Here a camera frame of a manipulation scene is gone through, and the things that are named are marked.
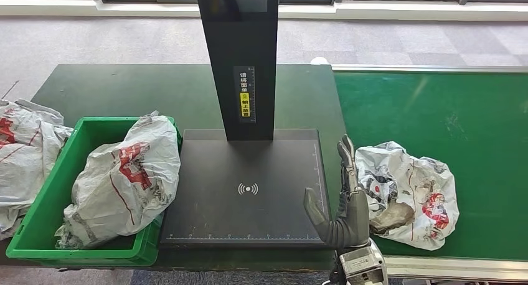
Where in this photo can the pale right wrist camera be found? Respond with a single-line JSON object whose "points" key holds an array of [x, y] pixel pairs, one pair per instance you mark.
{"points": [[361, 266]]}

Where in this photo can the dark green table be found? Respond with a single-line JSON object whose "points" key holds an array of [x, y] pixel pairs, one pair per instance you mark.
{"points": [[103, 89]]}

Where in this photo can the white red-printed bag pile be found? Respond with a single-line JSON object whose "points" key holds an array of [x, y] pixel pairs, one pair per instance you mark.
{"points": [[29, 159]]}

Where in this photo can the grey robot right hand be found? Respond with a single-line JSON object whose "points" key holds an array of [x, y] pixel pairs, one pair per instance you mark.
{"points": [[350, 221]]}

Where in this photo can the black inbound scanner machine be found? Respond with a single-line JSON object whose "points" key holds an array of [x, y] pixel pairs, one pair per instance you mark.
{"points": [[243, 40]]}

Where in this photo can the black yellow label sticker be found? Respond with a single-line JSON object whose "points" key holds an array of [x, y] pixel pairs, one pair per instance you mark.
{"points": [[245, 93]]}

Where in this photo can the thin dark rod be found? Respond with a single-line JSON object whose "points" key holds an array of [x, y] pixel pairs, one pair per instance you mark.
{"points": [[11, 89]]}

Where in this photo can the green plastic crate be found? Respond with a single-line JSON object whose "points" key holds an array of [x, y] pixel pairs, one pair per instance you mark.
{"points": [[37, 229]]}

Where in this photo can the white parcel bag brown patch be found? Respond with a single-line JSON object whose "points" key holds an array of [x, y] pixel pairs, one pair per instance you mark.
{"points": [[416, 180]]}

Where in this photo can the green conveyor belt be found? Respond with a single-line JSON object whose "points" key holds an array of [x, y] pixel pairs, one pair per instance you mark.
{"points": [[453, 110]]}

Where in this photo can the white round knob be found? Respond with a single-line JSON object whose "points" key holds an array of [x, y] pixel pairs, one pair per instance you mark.
{"points": [[319, 60]]}

